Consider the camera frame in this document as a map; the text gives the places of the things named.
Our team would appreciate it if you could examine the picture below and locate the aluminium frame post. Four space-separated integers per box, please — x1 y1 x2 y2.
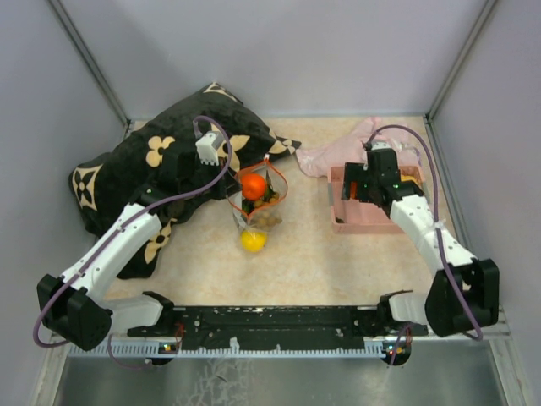
45 0 132 129
424 0 499 124

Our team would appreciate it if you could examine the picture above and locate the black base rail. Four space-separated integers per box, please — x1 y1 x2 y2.
128 305 429 364

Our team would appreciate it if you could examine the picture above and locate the aluminium frame post left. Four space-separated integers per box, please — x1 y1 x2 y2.
45 0 132 129

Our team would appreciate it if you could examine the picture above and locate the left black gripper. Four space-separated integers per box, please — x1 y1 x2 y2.
180 155 243 200

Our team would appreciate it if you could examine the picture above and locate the yellow lemon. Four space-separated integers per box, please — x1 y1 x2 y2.
240 230 267 253

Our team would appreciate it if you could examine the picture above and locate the pink plastic basket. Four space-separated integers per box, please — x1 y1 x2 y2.
328 165 427 235

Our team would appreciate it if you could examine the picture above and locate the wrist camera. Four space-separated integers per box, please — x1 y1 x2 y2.
195 131 225 166
367 140 392 151

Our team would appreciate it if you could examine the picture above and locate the brown longan bunch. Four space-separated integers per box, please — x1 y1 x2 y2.
242 191 282 233

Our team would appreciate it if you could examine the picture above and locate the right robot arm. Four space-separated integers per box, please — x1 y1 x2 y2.
342 147 500 337

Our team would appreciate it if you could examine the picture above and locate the black floral pillow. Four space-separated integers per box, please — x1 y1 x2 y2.
68 82 301 280

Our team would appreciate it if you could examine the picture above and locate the clear zip top bag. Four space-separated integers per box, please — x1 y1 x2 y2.
227 154 288 253

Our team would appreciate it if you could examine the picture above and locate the aluminium frame post right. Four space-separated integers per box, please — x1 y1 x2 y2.
424 0 499 124

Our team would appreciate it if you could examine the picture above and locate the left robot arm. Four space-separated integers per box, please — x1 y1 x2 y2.
32 147 232 350

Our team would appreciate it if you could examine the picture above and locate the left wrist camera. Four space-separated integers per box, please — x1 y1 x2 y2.
195 131 225 166

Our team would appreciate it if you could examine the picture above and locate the pink crumpled cloth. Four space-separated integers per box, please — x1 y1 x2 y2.
295 117 421 178

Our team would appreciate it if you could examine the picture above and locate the yellow orange fruit right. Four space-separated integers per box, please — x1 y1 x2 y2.
401 174 418 184

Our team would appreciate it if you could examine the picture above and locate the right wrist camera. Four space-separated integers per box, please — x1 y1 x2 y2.
367 140 392 151

